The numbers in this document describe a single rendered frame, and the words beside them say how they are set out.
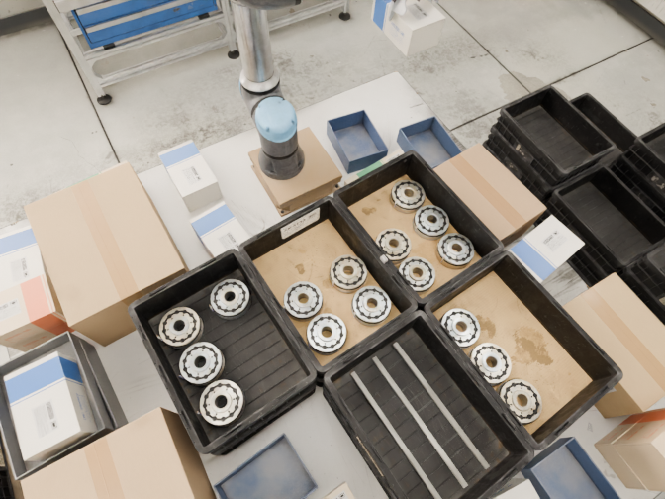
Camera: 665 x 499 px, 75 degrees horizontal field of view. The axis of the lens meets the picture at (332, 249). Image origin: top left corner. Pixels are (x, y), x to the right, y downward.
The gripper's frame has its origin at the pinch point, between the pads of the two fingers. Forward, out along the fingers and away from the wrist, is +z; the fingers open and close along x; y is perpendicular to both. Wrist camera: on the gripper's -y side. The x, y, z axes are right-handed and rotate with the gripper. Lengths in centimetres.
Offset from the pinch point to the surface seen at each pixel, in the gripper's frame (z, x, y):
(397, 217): 28, -29, 47
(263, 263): 28, -71, 41
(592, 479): 39, -23, 131
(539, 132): 61, 68, 27
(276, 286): 28, -71, 49
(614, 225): 72, 73, 77
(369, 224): 28, -38, 45
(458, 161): 24.6, -2.1, 40.4
